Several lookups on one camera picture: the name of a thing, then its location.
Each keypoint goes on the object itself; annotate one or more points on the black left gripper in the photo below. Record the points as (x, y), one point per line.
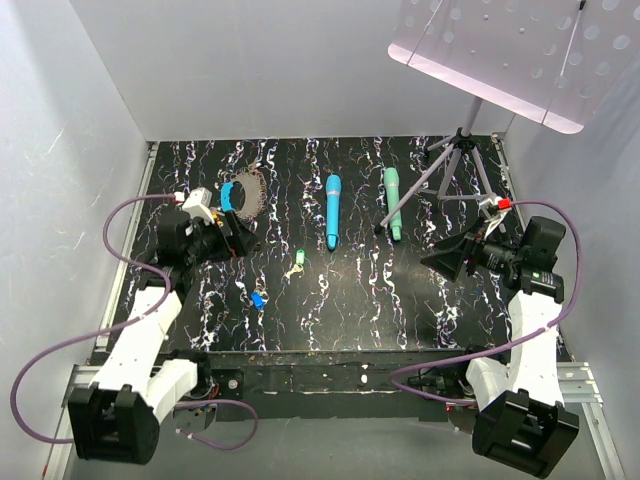
(239, 243)

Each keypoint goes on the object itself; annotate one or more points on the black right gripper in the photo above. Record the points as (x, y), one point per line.
(448, 264)

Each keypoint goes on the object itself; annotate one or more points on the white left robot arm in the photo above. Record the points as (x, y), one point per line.
(118, 415)

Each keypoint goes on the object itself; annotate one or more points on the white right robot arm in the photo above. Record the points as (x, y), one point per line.
(522, 421)

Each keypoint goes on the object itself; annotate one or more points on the key with blue tag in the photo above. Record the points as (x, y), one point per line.
(259, 299)

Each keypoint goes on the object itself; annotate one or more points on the blue toy microphone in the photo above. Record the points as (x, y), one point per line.
(333, 192)

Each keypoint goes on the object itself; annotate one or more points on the lilac music stand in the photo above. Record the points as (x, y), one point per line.
(551, 62)

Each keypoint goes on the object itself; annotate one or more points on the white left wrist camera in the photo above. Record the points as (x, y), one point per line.
(197, 205)

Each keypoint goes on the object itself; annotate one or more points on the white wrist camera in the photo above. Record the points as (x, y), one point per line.
(197, 205)
(494, 209)

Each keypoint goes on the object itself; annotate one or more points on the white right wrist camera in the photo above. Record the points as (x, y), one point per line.
(494, 209)

